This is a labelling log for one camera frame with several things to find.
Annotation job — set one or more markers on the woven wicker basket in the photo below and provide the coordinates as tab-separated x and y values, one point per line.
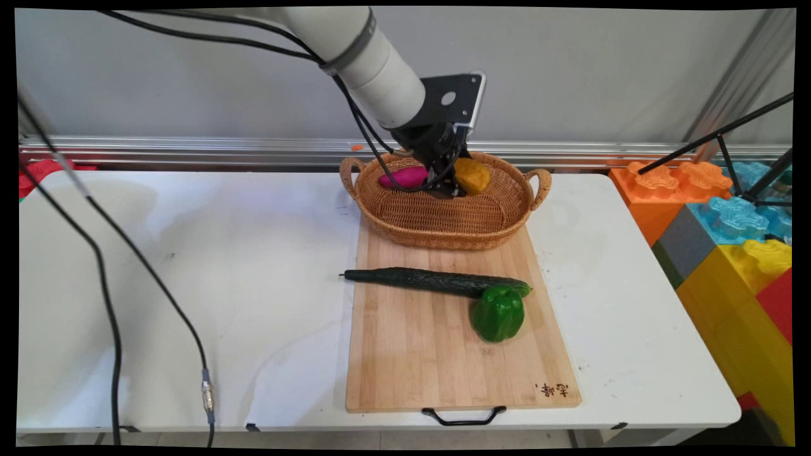
443	218

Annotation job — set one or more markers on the brown potato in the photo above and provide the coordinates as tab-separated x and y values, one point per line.
475	176

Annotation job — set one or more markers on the bamboo cutting board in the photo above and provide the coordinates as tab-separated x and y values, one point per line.
418	354

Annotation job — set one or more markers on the blue toy block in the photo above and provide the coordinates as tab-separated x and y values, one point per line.
735	218

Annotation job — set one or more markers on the red cloth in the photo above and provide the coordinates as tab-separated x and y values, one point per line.
41	172

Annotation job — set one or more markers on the purple sweet potato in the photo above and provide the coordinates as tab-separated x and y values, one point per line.
405	177

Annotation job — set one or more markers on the green bell pepper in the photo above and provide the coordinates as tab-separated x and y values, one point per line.
497	315

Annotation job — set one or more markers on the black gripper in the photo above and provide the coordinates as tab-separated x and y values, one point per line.
427	142

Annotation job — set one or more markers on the grey toy block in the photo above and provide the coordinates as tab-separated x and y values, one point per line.
684	244

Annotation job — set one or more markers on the aluminium rail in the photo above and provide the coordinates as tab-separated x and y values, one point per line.
190	152

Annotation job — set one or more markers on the red toy block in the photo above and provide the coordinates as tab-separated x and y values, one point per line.
779	304

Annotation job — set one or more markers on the black tripod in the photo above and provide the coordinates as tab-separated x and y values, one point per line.
722	134

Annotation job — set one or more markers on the dark green cucumber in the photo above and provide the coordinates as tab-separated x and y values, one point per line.
418	279

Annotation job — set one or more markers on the orange toy block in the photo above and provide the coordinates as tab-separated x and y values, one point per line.
652	196

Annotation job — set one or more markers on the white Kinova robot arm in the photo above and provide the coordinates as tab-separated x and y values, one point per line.
374	69

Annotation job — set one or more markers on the yellow toy block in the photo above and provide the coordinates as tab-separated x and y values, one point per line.
728	316

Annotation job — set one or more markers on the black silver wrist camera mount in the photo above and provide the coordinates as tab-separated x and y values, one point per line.
453	98

